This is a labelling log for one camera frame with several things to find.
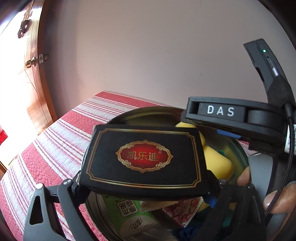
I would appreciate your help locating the pink marshmallow packet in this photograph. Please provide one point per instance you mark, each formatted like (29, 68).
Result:
(182, 211)

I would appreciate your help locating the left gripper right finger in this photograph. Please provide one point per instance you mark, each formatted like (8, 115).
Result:
(237, 213)

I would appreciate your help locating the brass door knob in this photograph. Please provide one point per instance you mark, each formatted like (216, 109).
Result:
(37, 60)

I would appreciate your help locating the wooden door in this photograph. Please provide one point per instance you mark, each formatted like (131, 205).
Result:
(23, 28)

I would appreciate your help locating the person's hand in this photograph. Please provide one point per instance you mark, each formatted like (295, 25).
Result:
(286, 200)

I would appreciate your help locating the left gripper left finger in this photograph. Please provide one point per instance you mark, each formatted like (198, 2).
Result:
(49, 203)

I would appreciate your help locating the blue knotted cloth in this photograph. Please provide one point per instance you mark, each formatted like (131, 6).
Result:
(189, 232)

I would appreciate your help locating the round metal tin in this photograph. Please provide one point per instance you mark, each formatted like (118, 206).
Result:
(166, 228)

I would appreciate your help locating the red striped tablecloth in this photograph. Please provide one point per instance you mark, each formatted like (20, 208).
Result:
(57, 153)

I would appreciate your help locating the black gift box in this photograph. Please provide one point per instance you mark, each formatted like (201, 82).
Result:
(145, 162)

